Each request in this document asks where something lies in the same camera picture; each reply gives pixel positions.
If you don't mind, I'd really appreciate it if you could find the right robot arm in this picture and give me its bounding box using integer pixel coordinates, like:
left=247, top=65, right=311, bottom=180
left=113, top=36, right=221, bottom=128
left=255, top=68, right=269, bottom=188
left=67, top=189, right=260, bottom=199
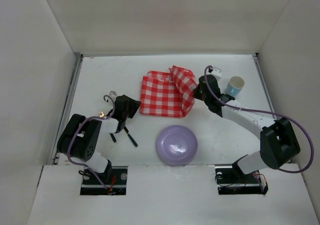
left=193, top=75, right=301, bottom=177

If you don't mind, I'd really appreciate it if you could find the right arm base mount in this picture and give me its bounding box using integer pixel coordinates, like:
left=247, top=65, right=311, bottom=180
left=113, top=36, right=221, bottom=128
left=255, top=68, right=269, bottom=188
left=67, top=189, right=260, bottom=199
left=214, top=164, right=269, bottom=196

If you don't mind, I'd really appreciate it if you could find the blue white mug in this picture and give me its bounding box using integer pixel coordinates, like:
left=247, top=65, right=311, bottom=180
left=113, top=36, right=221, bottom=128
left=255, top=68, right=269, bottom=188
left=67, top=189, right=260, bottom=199
left=225, top=76, right=245, bottom=97

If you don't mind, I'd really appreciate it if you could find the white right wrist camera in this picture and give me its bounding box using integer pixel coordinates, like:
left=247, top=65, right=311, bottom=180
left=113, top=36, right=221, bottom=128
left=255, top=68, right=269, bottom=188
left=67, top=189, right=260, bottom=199
left=208, top=67, right=222, bottom=81

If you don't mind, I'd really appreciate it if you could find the aluminium table rail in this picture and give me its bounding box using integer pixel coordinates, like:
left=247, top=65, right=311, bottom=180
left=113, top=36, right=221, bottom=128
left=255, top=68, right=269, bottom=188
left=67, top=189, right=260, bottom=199
left=47, top=52, right=83, bottom=165
left=252, top=53, right=278, bottom=119

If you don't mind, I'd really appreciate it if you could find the right aluminium table rail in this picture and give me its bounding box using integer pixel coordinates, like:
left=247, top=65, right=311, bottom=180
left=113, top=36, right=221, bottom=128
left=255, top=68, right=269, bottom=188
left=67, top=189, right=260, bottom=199
left=252, top=53, right=278, bottom=119

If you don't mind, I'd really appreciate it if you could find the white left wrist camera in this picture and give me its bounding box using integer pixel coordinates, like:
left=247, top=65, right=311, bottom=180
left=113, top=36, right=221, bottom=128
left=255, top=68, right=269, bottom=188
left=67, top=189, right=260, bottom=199
left=108, top=90, right=118, bottom=101

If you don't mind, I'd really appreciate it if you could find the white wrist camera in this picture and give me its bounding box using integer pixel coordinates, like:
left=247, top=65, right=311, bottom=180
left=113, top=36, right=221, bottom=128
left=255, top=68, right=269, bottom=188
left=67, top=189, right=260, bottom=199
left=108, top=90, right=118, bottom=101
left=208, top=67, right=222, bottom=81

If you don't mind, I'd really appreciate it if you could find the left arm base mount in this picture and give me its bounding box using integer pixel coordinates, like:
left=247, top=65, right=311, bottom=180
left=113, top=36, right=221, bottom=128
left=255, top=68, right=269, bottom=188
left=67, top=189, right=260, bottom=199
left=78, top=164, right=128, bottom=196

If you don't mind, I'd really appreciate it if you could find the purple plastic plate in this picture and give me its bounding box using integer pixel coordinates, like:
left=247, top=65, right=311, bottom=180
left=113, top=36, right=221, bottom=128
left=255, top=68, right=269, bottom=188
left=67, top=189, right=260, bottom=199
left=156, top=125, right=198, bottom=166

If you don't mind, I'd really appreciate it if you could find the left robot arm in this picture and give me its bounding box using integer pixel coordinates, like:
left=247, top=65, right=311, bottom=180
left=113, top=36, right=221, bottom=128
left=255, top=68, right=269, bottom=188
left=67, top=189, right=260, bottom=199
left=57, top=91, right=141, bottom=183

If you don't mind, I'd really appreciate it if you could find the red white checkered cloth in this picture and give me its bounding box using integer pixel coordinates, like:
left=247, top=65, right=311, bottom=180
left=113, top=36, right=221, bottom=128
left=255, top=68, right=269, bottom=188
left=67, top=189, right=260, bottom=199
left=139, top=65, right=197, bottom=118

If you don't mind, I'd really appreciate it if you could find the gold fork green handle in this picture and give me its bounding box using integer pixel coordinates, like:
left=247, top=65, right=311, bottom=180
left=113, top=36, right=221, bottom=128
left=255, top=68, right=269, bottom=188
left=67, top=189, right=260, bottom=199
left=110, top=133, right=117, bottom=143

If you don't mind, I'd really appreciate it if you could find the gold knife green handle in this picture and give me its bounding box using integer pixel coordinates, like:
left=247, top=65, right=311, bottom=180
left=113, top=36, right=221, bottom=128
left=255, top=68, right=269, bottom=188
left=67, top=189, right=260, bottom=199
left=123, top=126, right=138, bottom=147

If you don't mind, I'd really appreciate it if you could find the left aluminium table rail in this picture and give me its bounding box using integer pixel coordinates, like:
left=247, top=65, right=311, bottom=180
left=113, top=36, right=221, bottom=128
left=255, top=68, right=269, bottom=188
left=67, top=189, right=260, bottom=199
left=47, top=52, right=83, bottom=165

